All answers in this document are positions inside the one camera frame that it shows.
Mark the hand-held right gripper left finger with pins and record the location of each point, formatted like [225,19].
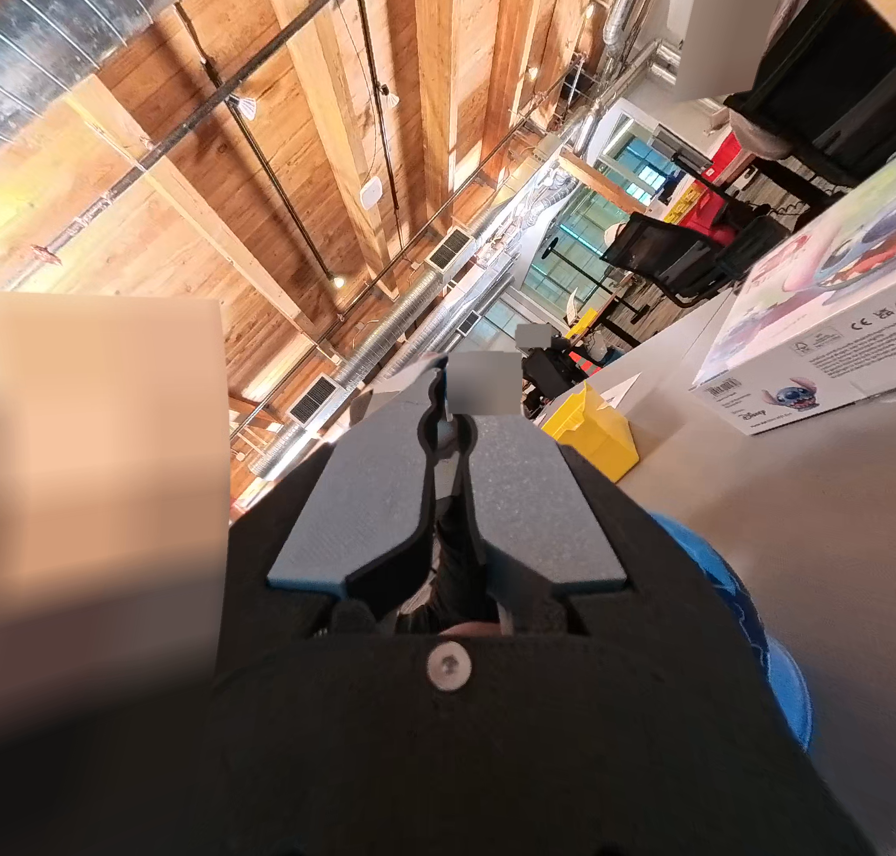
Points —
[357,513]

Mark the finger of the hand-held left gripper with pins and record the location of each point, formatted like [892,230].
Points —
[392,388]

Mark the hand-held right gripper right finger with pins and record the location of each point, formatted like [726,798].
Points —
[539,513]

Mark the blue puzzle ball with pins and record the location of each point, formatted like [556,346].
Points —
[735,611]

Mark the printed puzzle box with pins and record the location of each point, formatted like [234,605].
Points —
[805,324]

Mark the ceiling air vent grille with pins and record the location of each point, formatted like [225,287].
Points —
[448,249]
[313,398]

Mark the yellow plastic crate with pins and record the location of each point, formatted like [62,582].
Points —
[595,436]

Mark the white paper sheet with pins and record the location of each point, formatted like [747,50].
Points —
[623,388]

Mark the white ceiling access point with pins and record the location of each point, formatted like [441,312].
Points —
[372,191]

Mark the black mesh office chair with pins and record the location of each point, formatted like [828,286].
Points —
[665,254]
[826,65]

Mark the black ceiling pipe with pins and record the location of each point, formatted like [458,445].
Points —
[210,93]

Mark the ribbed silver air duct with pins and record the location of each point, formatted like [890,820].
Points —
[392,328]

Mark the large silver air duct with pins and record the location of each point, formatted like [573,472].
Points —
[70,23]

